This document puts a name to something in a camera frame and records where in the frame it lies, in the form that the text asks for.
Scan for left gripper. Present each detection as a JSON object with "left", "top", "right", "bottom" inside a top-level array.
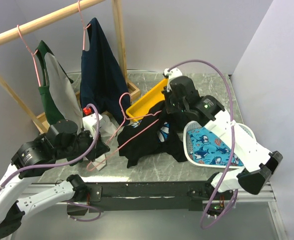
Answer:
[{"left": 56, "top": 125, "right": 111, "bottom": 161}]

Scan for pink wire hanger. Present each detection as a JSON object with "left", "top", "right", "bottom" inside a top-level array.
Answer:
[{"left": 86, "top": 92, "right": 162, "bottom": 172}]

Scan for black t shirt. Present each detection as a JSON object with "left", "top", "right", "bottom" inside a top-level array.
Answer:
[{"left": 117, "top": 101, "right": 187, "bottom": 168}]

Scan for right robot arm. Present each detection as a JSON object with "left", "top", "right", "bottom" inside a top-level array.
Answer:
[{"left": 162, "top": 75, "right": 283, "bottom": 200}]

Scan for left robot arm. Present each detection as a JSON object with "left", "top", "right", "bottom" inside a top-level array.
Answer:
[{"left": 0, "top": 120, "right": 99, "bottom": 239}]

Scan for green and grey shirt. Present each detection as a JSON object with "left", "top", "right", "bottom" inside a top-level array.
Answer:
[{"left": 34, "top": 39, "right": 119, "bottom": 171}]

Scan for navy blue shirt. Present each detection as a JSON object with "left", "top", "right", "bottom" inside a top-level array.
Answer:
[{"left": 80, "top": 17, "right": 131, "bottom": 124}]

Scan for pink hanger with green shirt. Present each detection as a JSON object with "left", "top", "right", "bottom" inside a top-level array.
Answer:
[{"left": 16, "top": 25, "right": 41, "bottom": 87}]

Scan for pink hanger with navy shirt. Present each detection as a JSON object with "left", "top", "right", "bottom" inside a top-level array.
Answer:
[{"left": 77, "top": 0, "right": 91, "bottom": 51}]

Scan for yellow plastic tray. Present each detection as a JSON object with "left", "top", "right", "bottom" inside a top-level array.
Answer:
[{"left": 126, "top": 78, "right": 168, "bottom": 121}]

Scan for white laundry basket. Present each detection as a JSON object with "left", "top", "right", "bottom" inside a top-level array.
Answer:
[{"left": 183, "top": 120, "right": 258, "bottom": 170}]

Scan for blue shark print cloth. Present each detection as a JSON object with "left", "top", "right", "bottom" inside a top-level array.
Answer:
[{"left": 186, "top": 127, "right": 231, "bottom": 167}]

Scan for wooden clothes rack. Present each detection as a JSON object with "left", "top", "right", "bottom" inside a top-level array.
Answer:
[{"left": 0, "top": 0, "right": 141, "bottom": 134}]

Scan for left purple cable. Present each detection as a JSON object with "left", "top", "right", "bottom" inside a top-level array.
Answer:
[{"left": 0, "top": 103, "right": 103, "bottom": 223}]

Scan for purple cable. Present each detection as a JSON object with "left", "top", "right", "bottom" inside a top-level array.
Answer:
[
  {"left": 169, "top": 59, "right": 239, "bottom": 230},
  {"left": 0, "top": 103, "right": 103, "bottom": 223}
]

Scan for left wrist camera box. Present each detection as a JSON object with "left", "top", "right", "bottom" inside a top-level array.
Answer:
[{"left": 82, "top": 107, "right": 97, "bottom": 137}]

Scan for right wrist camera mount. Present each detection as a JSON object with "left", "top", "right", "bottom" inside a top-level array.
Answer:
[{"left": 163, "top": 68, "right": 183, "bottom": 83}]

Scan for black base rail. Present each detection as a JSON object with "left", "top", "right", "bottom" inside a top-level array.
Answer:
[{"left": 56, "top": 174, "right": 235, "bottom": 217}]

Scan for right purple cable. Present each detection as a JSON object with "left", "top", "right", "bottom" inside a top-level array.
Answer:
[{"left": 169, "top": 59, "right": 239, "bottom": 230}]

